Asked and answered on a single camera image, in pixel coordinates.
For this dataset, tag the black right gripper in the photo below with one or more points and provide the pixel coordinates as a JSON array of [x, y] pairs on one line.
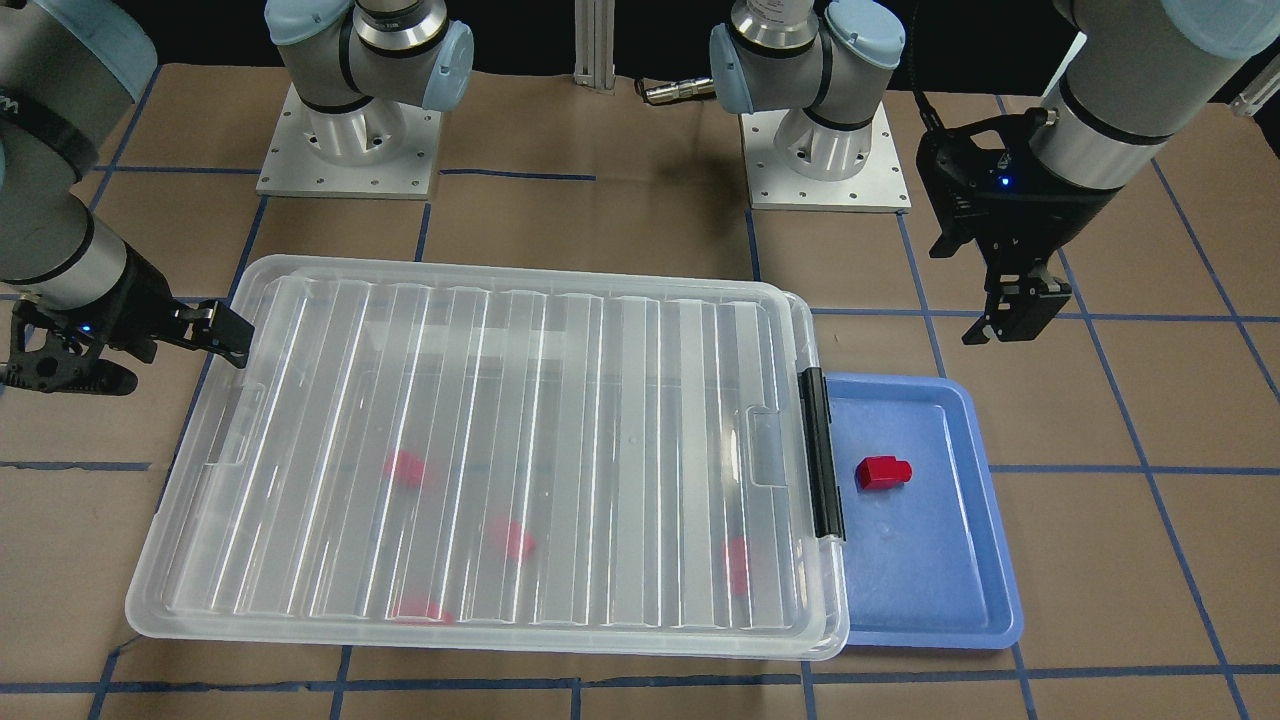
[[137, 301]]

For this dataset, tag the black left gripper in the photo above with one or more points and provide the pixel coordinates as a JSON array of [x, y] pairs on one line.
[[1062, 213]]

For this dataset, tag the red block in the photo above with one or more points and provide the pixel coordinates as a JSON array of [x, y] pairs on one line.
[[415, 609], [405, 469], [510, 537], [875, 473], [736, 565]]

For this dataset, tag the clear plastic box lid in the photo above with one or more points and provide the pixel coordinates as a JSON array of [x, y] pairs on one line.
[[631, 423]]

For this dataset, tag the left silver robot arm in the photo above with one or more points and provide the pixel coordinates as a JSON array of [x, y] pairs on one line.
[[1145, 69]]

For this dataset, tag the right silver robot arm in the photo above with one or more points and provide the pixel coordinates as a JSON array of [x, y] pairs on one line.
[[89, 104]]

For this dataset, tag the red block in box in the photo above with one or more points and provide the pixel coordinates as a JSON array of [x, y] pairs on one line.
[[405, 469], [415, 609], [736, 565], [510, 537]]

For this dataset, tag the clear plastic storage box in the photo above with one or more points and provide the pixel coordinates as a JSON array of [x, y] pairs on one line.
[[827, 598]]

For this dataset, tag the blue plastic tray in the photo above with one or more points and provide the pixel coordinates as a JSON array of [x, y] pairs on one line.
[[927, 564]]

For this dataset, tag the silver metal connector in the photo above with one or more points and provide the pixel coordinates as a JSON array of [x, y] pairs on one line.
[[671, 93]]

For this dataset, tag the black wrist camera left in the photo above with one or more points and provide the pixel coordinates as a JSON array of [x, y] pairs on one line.
[[954, 169]]

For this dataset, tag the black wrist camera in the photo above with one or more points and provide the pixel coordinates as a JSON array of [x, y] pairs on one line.
[[48, 357], [954, 169]]

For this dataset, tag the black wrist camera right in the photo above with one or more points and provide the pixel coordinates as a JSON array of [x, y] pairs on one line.
[[48, 357]]

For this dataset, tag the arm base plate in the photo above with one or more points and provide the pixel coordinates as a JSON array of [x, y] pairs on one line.
[[384, 150], [793, 164]]

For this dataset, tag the black box latch handle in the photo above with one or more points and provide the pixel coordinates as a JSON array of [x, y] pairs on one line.
[[825, 495]]

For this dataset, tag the aluminium frame post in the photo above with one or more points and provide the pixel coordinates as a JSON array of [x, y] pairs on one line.
[[594, 23]]

